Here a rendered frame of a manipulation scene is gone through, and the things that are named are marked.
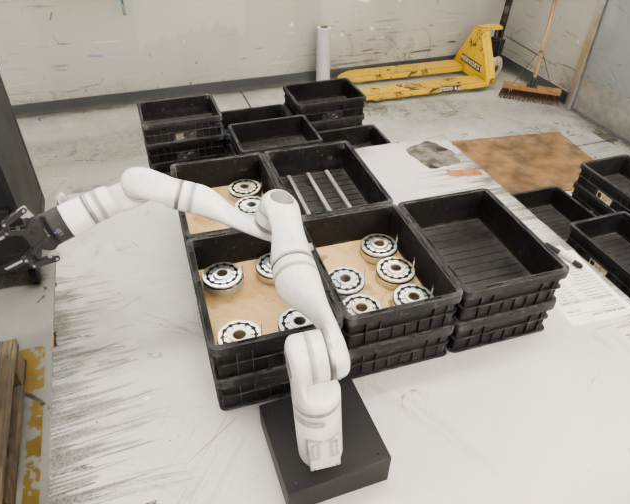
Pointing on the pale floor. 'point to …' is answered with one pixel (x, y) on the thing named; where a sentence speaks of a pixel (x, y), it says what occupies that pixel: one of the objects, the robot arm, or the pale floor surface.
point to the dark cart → (3, 176)
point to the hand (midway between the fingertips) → (2, 252)
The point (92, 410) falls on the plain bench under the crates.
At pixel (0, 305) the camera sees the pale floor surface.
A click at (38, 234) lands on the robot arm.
